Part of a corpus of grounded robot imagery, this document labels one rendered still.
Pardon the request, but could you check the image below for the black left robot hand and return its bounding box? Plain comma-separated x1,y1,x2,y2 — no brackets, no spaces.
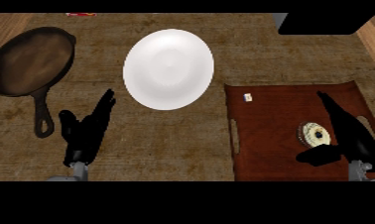
59,88,116,168

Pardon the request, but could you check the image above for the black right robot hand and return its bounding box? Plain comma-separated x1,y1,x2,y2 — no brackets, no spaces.
293,90,375,168

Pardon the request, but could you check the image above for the cream cupcake with dark centre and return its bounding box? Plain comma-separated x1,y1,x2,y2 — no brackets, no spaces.
295,121,332,150

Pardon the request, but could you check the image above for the reddish brown wooden tray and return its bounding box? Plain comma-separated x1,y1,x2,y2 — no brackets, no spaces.
224,80,375,182

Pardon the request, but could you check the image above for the white oval plate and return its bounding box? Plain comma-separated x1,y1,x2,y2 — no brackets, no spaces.
121,28,215,111

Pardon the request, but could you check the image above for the brown cast iron skillet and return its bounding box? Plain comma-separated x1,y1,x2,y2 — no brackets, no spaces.
0,26,78,139

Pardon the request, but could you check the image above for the pale wooden panel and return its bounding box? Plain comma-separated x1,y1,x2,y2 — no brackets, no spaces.
355,16,375,54

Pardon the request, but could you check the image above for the black appliance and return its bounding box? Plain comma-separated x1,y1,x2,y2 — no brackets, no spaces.
277,12,375,36

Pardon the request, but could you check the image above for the red and white packet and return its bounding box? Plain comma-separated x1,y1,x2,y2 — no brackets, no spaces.
65,12,97,18

